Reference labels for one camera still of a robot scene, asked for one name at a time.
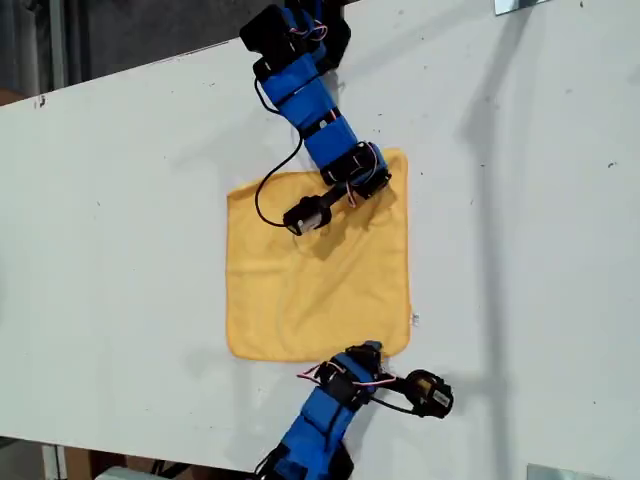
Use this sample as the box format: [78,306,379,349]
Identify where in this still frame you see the yellow square microfiber towel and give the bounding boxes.
[225,147,413,363]

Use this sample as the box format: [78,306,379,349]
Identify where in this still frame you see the brown cardboard box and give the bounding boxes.
[64,446,211,480]

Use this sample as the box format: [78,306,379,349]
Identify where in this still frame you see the white table leg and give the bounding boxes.
[41,442,67,480]

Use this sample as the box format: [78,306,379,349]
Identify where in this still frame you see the black camera cable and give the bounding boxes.
[253,75,307,230]
[370,393,419,416]

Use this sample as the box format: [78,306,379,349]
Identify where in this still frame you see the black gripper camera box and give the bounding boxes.
[401,369,456,420]
[282,195,334,237]

